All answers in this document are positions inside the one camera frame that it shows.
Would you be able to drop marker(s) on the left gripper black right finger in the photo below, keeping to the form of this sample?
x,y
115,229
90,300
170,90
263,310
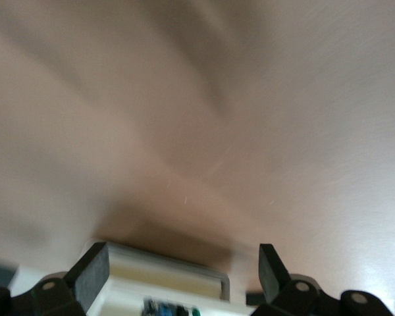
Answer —
x,y
270,276

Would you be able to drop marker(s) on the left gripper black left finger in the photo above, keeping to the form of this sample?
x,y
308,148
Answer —
x,y
92,276

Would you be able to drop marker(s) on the white plastic drawer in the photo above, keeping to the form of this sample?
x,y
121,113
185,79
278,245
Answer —
x,y
158,276

